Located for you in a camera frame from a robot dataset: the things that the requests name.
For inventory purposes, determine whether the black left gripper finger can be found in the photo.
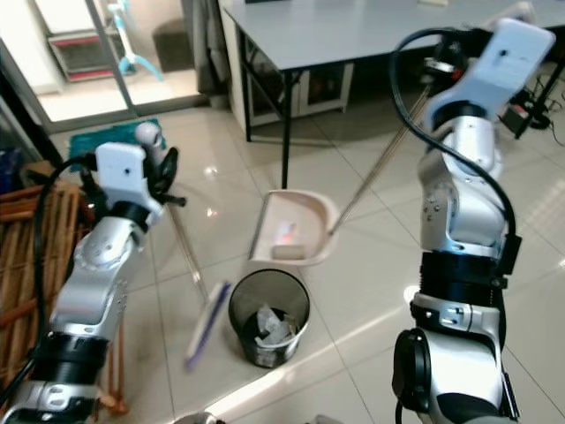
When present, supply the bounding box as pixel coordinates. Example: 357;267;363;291
154;147;180;192

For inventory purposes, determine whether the broom with purple bristles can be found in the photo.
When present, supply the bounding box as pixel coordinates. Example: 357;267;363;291
134;122;233;371

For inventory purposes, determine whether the beige long-handled dustpan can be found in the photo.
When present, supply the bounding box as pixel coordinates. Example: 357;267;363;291
246;81;435;268

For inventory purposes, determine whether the teal floor mat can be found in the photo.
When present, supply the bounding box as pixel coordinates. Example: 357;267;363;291
68;118;165;163

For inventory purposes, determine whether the glass sliding door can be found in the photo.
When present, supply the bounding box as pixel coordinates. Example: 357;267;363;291
0;0;206;125

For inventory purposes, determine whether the grey table with black legs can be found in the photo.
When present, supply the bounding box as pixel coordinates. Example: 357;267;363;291
218;0;565;191

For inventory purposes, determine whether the white glass-door cabinet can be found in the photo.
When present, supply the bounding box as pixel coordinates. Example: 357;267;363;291
221;62;355;129

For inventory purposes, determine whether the dark grey ottoman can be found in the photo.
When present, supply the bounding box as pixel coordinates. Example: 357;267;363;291
153;19;200;73

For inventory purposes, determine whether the blue cardboard box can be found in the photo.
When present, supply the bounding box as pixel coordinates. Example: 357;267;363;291
0;147;24;192

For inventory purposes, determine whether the small orange wrapper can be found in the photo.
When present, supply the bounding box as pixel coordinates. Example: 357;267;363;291
277;223;301;246

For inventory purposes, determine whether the grey curtain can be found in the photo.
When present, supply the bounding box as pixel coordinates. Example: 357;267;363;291
192;0;236;109

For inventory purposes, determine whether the black mesh trash bin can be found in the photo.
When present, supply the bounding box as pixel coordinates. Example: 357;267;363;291
227;268;313;370

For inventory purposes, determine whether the white and red box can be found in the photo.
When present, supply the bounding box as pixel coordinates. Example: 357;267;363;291
48;32;121;83

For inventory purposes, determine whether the light blue scooter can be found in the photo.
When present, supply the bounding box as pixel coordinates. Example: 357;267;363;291
109;0;166;83

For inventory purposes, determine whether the wooden slatted rack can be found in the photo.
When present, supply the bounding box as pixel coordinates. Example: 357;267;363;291
0;181;130;418

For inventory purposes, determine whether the crumpled white paper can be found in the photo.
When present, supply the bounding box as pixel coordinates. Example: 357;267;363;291
251;305;298;349

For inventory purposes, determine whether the robot left leg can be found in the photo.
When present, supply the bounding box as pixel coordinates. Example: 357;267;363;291
175;410;223;424

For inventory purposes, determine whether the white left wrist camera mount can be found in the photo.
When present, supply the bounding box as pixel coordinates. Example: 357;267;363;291
95;141;165;218

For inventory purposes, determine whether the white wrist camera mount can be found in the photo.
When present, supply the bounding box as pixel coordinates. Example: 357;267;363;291
448;17;557;114
95;141;165;218

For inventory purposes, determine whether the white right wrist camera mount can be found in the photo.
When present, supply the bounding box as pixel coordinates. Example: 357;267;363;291
448;17;557;114

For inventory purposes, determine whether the tangle of black cables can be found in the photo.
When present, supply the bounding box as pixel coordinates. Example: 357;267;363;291
498;74;565;149

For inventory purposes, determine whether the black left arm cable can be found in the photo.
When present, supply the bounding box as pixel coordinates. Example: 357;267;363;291
2;154;100;416

